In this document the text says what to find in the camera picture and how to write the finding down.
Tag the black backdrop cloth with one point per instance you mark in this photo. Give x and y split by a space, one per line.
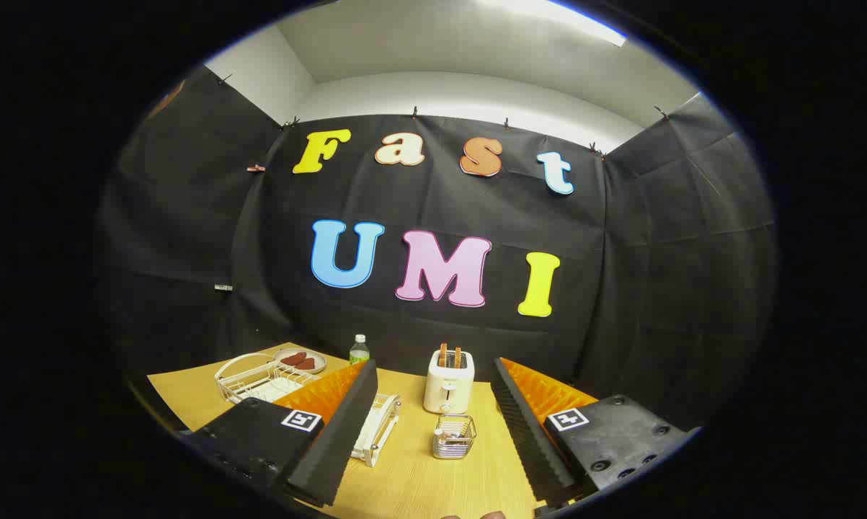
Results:
620 288

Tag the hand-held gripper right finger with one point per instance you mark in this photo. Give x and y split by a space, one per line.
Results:
527 440

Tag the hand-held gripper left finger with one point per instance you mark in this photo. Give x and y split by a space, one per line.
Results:
339 440

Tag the white toaster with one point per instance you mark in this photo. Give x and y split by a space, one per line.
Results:
447 393

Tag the red sausage piece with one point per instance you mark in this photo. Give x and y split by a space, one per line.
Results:
305 364
292 359

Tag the small grey dish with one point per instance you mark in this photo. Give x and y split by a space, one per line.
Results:
316 355

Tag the green label drink bottle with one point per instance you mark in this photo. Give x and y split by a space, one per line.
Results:
359 353

